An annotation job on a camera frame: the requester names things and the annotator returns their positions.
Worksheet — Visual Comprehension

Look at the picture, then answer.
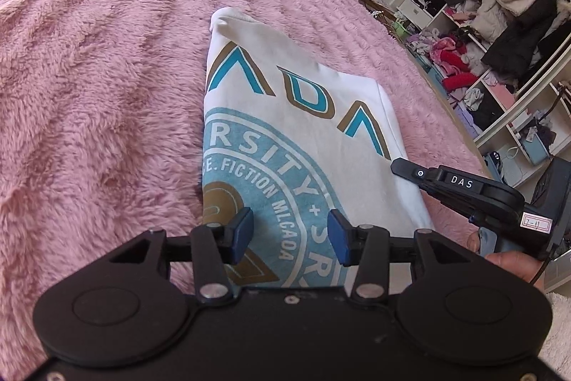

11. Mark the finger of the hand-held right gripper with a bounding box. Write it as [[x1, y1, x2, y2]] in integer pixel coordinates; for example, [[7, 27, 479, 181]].
[[391, 159, 491, 203]]

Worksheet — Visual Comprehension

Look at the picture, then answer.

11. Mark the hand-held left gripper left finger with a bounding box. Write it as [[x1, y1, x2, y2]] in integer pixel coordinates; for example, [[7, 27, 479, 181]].
[[109, 207, 255, 302]]

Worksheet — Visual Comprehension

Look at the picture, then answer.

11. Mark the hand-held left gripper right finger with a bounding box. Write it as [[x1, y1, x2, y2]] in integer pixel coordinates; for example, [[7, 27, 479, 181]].
[[327, 209, 467, 302]]

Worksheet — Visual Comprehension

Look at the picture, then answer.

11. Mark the white printed sweatshirt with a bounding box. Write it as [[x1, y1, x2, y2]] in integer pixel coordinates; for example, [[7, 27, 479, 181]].
[[199, 7, 435, 290]]

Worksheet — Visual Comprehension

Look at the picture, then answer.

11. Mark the person's right hand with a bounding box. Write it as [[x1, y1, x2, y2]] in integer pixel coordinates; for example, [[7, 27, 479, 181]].
[[468, 231, 547, 291]]

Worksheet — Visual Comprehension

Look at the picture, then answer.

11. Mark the white open wardrobe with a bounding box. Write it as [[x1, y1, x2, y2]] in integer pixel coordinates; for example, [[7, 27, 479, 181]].
[[397, 0, 571, 167]]

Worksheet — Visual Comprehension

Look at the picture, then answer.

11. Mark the red garment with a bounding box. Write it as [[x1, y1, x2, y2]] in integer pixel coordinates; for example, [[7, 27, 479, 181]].
[[439, 48, 479, 92]]

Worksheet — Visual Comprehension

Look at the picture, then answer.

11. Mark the white fluffy rug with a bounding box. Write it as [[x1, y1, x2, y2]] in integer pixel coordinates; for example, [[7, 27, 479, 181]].
[[541, 292, 571, 366]]

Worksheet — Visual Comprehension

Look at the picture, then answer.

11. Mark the black coat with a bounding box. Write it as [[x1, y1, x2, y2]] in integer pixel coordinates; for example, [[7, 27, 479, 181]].
[[482, 0, 571, 87]]

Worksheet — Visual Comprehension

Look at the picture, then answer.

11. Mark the pink fluffy blanket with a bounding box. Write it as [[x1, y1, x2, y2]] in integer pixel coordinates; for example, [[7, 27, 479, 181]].
[[0, 0, 491, 381]]

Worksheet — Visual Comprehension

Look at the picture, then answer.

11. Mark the thin black cable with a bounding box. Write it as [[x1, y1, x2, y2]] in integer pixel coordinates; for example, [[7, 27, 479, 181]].
[[529, 240, 564, 284]]

